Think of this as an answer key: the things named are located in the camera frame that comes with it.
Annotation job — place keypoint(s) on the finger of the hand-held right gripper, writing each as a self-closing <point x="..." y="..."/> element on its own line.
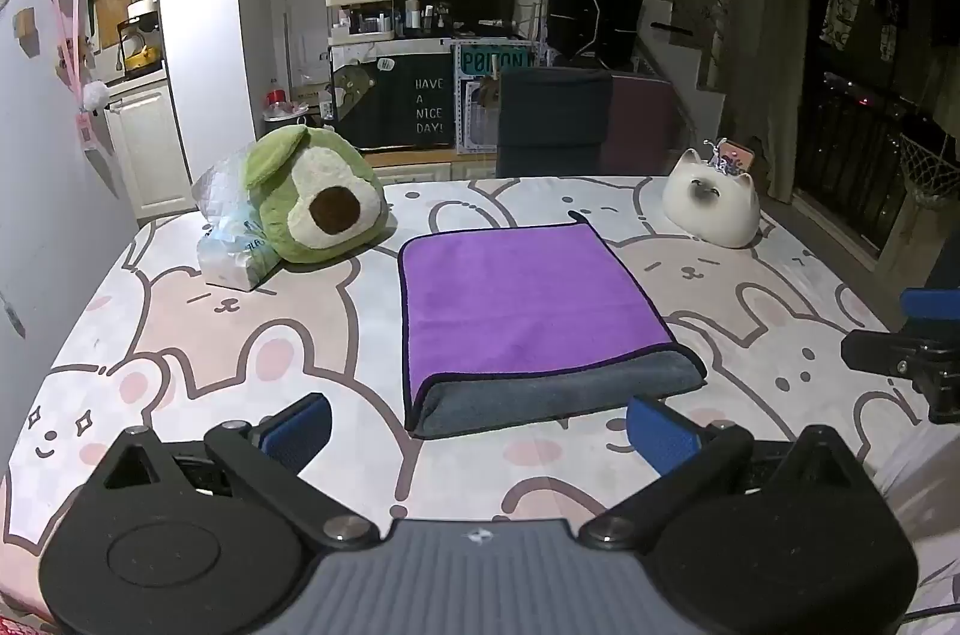
<point x="892" y="356"/>
<point x="931" y="305"/>

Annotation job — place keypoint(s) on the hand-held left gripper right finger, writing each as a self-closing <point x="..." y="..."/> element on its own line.
<point x="660" y="436"/>

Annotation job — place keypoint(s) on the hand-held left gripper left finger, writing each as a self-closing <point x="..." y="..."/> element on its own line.
<point x="298" y="431"/>

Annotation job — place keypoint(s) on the purple and grey towel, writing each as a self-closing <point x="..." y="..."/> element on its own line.
<point x="517" y="298"/>

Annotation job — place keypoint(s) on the clear plastic tissue pack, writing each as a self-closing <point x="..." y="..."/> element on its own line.
<point x="229" y="253"/>

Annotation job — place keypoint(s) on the green avocado plush toy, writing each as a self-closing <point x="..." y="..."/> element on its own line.
<point x="330" y="208"/>

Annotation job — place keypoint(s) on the white cat plush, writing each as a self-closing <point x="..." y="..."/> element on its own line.
<point x="709" y="208"/>

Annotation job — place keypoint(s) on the small pink trinket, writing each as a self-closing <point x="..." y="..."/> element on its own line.
<point x="733" y="157"/>

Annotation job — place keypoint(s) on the dark purple chair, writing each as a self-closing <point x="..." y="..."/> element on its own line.
<point x="645" y="125"/>

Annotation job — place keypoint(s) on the white kitchen cabinet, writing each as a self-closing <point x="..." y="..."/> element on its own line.
<point x="150" y="148"/>

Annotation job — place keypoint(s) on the red and white container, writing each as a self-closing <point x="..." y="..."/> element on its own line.
<point x="276" y="101"/>

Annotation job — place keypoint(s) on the dark grey chair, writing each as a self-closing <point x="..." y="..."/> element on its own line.
<point x="555" y="118"/>

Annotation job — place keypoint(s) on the black lettered cabinet cover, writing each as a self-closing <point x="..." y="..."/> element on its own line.
<point x="397" y="110"/>

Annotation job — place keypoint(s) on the white grid panel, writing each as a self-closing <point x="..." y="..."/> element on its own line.
<point x="472" y="118"/>

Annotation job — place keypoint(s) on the yellow pot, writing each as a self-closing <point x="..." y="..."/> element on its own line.
<point x="141" y="56"/>

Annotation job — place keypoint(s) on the green sign plate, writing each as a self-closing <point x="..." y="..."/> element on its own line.
<point x="491" y="61"/>

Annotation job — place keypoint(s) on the white shelf rack with bottles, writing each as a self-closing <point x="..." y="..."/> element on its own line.
<point x="360" y="17"/>

